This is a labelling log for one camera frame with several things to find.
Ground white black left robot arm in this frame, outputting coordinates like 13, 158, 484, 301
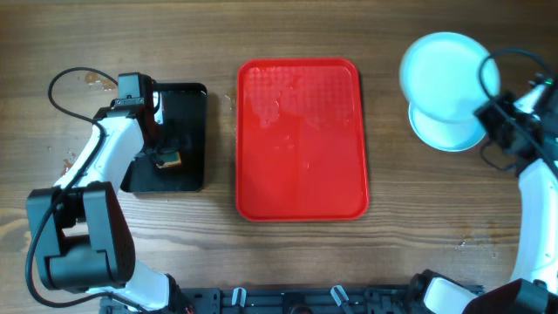
24, 72, 191, 313

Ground light blue plate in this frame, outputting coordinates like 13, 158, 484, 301
408, 103, 486, 153
399, 32, 500, 123

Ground black water tray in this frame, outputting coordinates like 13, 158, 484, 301
120, 83, 208, 194

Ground red plastic tray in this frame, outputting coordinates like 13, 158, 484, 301
235, 58, 370, 222

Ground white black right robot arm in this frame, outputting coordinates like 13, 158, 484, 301
408, 77, 557, 313

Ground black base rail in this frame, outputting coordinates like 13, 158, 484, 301
99, 283, 485, 314

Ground light blue plate front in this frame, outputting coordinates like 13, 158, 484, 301
408, 103, 486, 153

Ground orange green sponge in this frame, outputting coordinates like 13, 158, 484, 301
154, 152, 182, 168

